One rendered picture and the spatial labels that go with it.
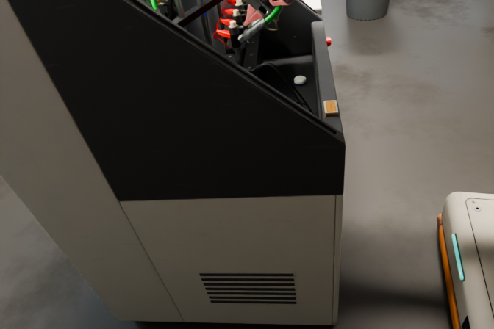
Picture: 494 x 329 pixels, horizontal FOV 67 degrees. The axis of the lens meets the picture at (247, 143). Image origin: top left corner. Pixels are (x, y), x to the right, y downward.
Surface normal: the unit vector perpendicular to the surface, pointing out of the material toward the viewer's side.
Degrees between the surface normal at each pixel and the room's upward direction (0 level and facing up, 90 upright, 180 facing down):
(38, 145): 90
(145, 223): 90
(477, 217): 0
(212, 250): 90
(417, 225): 0
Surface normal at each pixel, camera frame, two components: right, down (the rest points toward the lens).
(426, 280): -0.14, -0.76
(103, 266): -0.08, 0.66
